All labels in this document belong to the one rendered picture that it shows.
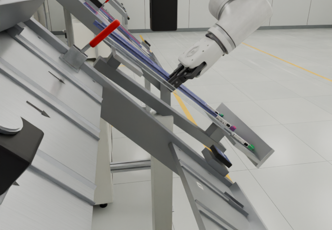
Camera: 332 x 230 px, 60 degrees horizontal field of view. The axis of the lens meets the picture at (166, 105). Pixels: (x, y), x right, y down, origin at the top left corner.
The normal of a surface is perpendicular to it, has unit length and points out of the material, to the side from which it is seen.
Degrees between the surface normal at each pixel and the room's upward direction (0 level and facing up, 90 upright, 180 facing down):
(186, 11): 90
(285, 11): 90
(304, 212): 0
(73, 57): 90
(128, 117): 90
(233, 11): 47
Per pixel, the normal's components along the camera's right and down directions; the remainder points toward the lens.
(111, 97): 0.18, 0.37
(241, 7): -0.44, -0.40
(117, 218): 0.00, -0.92
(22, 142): 0.69, -0.70
